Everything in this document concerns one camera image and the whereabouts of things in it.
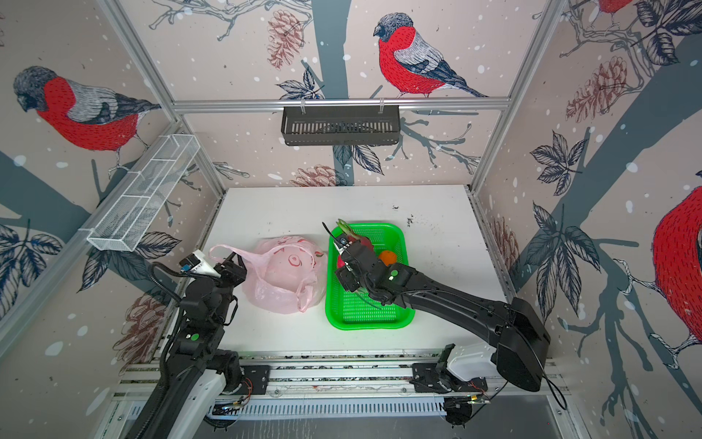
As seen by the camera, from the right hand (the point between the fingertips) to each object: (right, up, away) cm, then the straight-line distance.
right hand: (349, 260), depth 79 cm
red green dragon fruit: (+1, +6, +16) cm, 17 cm away
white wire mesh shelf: (-61, +20, -1) cm, 64 cm away
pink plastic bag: (-23, -8, +14) cm, 29 cm away
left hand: (-32, +4, -3) cm, 32 cm away
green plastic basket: (0, -17, +7) cm, 19 cm away
